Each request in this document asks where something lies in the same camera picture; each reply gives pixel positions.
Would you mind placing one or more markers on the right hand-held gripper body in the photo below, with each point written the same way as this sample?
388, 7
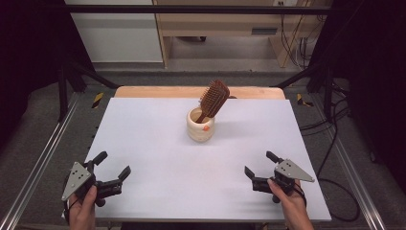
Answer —
292, 171

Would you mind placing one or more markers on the cream ceramic cup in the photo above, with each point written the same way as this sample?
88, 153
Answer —
199, 132

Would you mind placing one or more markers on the white table sheet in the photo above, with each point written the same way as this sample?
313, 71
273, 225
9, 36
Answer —
178, 179

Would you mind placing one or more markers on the aluminium floor rail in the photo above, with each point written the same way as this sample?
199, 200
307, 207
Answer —
41, 156
354, 179

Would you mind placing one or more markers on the white cabinet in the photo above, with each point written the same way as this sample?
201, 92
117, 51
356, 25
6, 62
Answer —
118, 38

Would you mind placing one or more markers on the light wooden table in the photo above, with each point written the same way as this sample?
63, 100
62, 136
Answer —
159, 92

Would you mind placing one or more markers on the person's left hand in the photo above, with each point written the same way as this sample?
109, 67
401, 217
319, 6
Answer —
83, 209

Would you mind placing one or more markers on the black horizontal frame bar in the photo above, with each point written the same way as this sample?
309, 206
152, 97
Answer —
191, 9

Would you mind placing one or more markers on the light wooden desk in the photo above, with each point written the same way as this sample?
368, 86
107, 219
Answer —
220, 24

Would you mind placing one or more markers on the person's right hand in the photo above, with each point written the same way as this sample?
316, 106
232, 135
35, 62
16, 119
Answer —
293, 204

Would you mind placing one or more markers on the black yellow tape strip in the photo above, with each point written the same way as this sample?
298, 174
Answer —
300, 99
97, 100

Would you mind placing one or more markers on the black curtain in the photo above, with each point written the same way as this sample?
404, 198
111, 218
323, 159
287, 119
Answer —
28, 64
376, 80

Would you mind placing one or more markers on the brown wooden hairbrush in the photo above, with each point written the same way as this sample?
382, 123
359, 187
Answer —
214, 97

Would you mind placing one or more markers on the black frame strut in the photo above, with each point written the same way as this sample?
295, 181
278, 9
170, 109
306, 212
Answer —
327, 92
63, 92

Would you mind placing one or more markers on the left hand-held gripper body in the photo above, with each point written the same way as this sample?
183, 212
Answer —
76, 180

